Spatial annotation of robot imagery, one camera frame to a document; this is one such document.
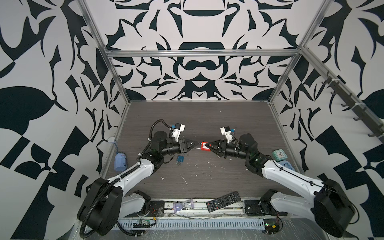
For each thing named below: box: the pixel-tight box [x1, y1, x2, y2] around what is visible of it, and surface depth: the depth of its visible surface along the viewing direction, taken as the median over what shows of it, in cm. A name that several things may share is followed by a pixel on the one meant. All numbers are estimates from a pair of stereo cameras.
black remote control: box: [206, 191, 242, 213], surface depth 77 cm
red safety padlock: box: [201, 142, 211, 152], surface depth 73 cm
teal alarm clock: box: [272, 148, 288, 162], surface depth 93 cm
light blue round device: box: [277, 160, 296, 171], surface depth 87 cm
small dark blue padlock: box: [176, 155, 185, 163], surface depth 92 cm
